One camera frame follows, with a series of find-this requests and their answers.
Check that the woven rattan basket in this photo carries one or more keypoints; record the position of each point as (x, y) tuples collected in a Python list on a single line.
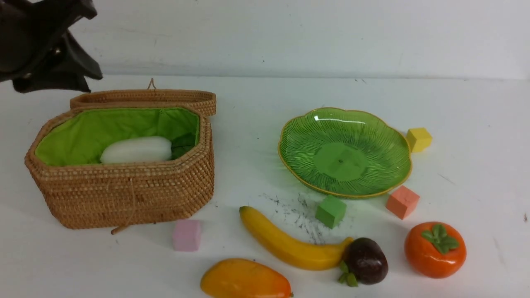
[(81, 192)]

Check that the yellow foam cube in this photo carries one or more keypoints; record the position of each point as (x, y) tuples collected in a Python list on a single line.
[(419, 139)]

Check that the pink foam cube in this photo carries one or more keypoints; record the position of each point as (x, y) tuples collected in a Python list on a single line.
[(186, 235)]

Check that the woven rattan basket lid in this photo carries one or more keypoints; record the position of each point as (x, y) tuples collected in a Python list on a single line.
[(201, 101)]

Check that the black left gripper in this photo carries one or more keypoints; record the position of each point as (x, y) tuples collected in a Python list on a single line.
[(38, 51)]

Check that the yellow toy banana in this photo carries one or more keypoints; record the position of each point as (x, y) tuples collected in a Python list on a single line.
[(289, 250)]

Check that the dark purple toy mangosteen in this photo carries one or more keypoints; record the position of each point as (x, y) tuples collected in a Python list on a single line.
[(363, 262)]

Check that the green glass leaf plate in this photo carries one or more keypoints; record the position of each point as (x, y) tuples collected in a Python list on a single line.
[(346, 153)]

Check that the white toy radish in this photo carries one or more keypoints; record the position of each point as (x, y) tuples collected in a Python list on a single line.
[(148, 149)]

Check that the orange foam cube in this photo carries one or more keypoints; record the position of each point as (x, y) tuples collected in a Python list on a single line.
[(402, 202)]

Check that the green foam cube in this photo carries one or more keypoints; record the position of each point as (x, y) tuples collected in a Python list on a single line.
[(330, 211)]

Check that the orange yellow toy mango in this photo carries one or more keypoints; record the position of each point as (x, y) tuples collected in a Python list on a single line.
[(244, 278)]

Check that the orange toy persimmon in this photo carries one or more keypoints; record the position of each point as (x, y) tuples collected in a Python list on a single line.
[(435, 249)]

